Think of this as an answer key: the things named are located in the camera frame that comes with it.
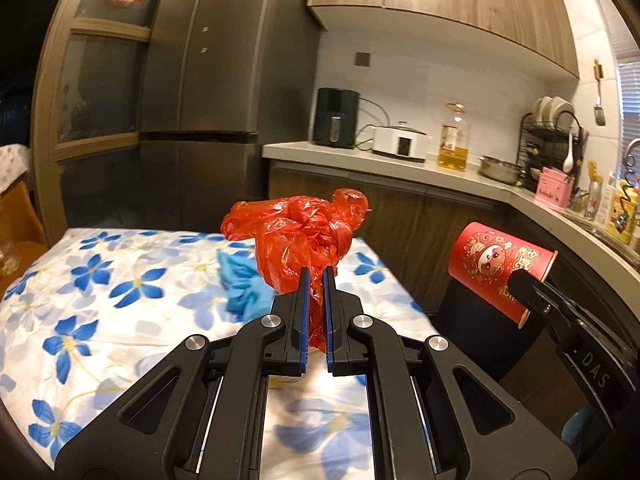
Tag black air fryer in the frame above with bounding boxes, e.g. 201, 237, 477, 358
312, 87, 361, 149

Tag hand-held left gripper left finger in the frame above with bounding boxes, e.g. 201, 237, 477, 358
54, 266, 312, 480

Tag window blinds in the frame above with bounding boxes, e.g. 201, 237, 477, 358
617, 57, 640, 131

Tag blue floral tablecloth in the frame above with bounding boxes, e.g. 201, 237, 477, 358
0, 227, 441, 480

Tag white bottle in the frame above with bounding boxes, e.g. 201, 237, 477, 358
597, 172, 618, 226

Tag cooking oil bottle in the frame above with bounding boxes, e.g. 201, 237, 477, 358
437, 102, 472, 172

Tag wooden upper cabinet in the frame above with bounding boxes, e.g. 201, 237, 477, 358
306, 0, 581, 78

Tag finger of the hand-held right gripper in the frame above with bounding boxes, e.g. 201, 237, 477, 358
507, 269, 576, 336

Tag black trash bin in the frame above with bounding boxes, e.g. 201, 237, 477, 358
431, 277, 586, 401

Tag hanging metal spatula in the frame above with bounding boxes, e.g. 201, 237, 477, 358
593, 60, 607, 127

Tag black dish rack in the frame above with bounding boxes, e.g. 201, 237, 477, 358
517, 96, 590, 196

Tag orange chair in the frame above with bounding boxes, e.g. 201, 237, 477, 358
0, 180, 48, 281

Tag grey kitchen countertop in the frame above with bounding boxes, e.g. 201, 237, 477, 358
262, 141, 640, 281

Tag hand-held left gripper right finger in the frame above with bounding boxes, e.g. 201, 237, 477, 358
322, 265, 581, 480

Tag row of white plates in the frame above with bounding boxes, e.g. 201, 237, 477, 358
532, 96, 576, 126

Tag red plastic bag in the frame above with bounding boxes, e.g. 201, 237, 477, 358
221, 187, 373, 356

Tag dotted white cloth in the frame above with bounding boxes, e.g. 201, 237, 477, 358
0, 144, 28, 196

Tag pink box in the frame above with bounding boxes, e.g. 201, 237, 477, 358
534, 167, 573, 211

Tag wooden base cabinets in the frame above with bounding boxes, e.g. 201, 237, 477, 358
267, 160, 541, 311

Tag metal bowl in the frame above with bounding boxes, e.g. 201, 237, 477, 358
477, 155, 523, 185

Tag red paper cup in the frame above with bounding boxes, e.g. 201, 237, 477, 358
446, 221, 558, 330

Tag grey refrigerator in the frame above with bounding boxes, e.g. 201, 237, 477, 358
137, 0, 323, 233

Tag white electric cooker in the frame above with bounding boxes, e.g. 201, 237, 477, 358
371, 121, 430, 163

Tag wooden framed glass door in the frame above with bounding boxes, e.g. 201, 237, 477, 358
37, 0, 176, 251

